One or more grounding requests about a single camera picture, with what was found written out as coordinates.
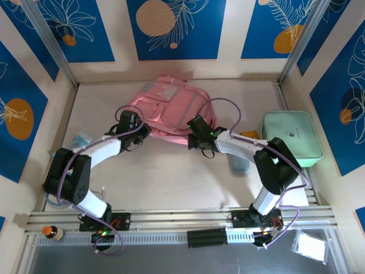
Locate pink backpack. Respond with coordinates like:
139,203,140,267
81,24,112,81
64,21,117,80
127,73,219,145

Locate grey blue pencil case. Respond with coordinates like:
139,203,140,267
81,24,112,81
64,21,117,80
229,154,251,173

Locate clear bag white contents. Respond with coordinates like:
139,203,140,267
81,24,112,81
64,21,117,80
290,227,329,265

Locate blue tissue packet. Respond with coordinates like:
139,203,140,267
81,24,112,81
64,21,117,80
71,131,94,149

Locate mint green zip pouch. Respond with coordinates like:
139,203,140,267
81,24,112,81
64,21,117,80
258,110,325,168

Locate grey slotted strip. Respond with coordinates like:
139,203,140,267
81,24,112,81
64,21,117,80
36,232,189,246

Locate brown bottle orange cap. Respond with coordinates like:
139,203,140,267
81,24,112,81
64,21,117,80
42,225,64,240

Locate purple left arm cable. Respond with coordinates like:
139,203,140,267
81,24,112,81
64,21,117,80
55,104,143,255

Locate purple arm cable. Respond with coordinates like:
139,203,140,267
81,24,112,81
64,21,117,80
201,98,310,249
55,104,143,255

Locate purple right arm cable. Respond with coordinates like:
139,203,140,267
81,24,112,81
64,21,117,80
201,98,310,249

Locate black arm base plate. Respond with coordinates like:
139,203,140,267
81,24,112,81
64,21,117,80
230,209,285,229
79,212,132,232

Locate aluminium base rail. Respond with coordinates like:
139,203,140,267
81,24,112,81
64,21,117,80
24,208,339,235

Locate light blue coiled cable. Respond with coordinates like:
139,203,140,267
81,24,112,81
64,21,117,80
45,195,63,207

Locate aluminium frame post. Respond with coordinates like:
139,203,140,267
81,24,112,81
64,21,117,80
278,0,329,85
21,0,79,88

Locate black cable duct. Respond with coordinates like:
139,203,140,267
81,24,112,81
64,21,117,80
186,227,229,249

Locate white slotted cable duct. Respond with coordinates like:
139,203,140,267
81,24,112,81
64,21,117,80
226,227,255,244

